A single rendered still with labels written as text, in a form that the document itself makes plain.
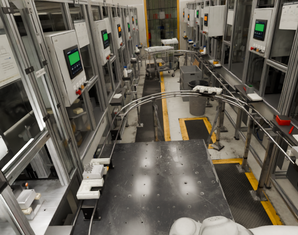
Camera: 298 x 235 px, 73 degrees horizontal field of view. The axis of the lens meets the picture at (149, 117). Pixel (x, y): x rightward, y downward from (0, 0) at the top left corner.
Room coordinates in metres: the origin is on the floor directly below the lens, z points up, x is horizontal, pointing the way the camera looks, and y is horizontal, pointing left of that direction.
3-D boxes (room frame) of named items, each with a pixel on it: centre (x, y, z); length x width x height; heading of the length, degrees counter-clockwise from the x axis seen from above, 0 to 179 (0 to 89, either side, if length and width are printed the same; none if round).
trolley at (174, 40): (7.62, -0.99, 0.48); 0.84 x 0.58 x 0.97; 4
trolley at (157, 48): (6.38, -0.49, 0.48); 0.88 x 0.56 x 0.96; 104
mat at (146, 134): (5.45, -0.22, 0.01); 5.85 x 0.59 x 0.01; 176
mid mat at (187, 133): (2.94, -0.80, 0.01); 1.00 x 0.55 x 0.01; 176
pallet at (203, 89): (2.61, -0.83, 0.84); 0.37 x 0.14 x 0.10; 54
